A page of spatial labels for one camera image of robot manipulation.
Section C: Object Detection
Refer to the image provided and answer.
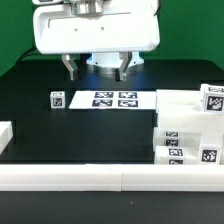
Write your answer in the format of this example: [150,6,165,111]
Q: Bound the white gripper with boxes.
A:
[33,3,160,82]

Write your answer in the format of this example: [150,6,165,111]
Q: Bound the white flat tagged sheet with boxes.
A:
[69,91,156,110]

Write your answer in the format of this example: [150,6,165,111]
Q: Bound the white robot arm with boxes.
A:
[32,0,162,81]

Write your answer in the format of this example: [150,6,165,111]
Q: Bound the small white tagged cube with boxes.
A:
[200,84,224,114]
[50,91,65,109]

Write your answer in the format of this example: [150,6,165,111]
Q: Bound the white U-shaped fence wall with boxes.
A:
[0,121,224,193]

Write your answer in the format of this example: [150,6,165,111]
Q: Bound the black cables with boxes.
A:
[18,46,39,63]

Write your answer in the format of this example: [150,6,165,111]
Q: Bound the white chair back pieces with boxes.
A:
[156,90,224,134]

